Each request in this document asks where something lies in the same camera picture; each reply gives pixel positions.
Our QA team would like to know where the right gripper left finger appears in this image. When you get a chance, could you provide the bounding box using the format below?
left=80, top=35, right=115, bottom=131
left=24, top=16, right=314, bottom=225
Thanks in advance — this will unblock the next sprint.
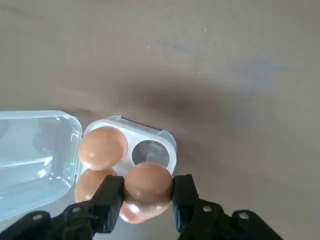
left=4, top=174, right=125, bottom=240

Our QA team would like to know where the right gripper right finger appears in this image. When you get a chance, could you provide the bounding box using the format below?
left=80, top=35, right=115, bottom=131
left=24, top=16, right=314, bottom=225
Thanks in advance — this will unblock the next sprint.
left=171, top=173, right=283, bottom=240

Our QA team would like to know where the small four-slot egg tray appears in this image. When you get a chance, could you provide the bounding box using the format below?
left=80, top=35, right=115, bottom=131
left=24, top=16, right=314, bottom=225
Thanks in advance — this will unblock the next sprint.
left=0, top=109, right=179, bottom=218

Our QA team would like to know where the brown egg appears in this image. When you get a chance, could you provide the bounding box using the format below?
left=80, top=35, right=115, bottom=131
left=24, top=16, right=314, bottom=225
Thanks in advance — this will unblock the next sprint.
left=124, top=162, right=174, bottom=204
left=74, top=167, right=118, bottom=204
left=119, top=197, right=173, bottom=225
left=78, top=126, right=129, bottom=171

